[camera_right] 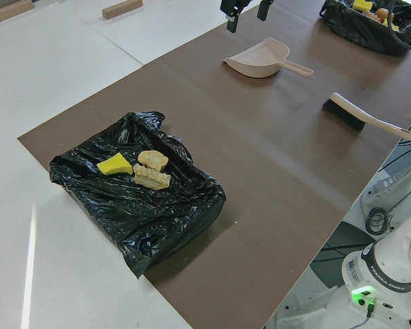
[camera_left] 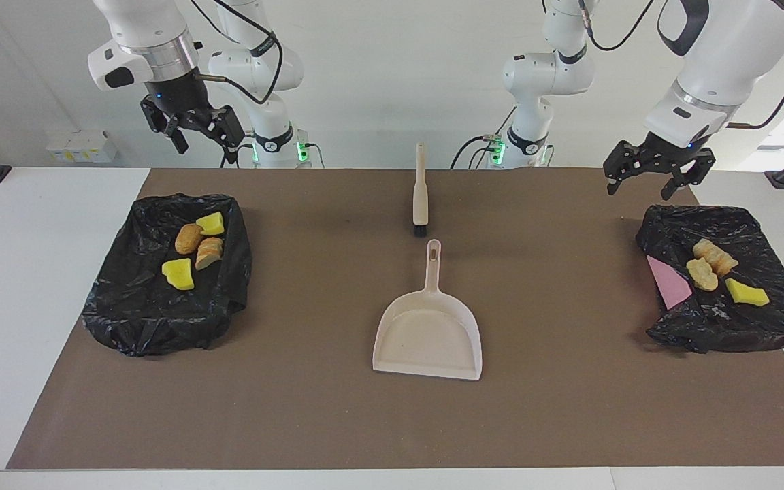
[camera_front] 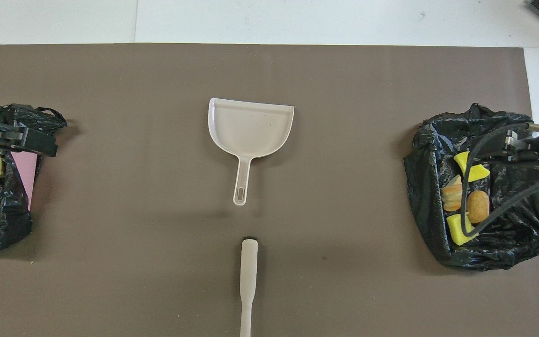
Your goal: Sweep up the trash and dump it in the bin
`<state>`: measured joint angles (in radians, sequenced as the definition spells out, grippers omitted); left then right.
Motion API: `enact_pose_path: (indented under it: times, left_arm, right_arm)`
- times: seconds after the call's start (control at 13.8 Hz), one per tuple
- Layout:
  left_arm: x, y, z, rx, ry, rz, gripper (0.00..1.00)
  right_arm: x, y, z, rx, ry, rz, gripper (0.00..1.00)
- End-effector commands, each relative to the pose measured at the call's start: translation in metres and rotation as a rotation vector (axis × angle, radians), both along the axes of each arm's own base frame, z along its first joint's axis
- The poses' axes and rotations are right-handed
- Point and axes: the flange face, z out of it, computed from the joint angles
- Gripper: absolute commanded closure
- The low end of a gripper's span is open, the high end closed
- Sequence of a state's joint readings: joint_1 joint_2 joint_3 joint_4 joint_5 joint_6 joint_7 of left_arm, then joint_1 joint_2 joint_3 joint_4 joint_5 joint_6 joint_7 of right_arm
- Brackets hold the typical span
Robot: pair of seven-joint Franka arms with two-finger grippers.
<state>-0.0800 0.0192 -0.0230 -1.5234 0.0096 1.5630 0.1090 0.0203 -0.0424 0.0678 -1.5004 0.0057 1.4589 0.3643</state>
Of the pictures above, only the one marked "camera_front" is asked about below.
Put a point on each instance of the right black trash bag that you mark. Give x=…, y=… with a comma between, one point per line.
x=438, y=140

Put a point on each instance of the beige brush with black bristles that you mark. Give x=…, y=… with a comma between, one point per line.
x=248, y=271

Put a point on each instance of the brown oval toy bread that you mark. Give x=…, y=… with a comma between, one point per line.
x=478, y=207

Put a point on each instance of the striped toy croissant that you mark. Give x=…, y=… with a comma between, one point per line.
x=454, y=194

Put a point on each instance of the beige plastic dustpan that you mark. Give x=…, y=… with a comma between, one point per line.
x=248, y=131

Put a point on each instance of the yellow sponge piece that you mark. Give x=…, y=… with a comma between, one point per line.
x=456, y=231
x=477, y=173

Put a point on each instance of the pink bin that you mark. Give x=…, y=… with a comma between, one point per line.
x=26, y=173

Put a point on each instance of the brown table mat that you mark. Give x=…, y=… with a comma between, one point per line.
x=269, y=70

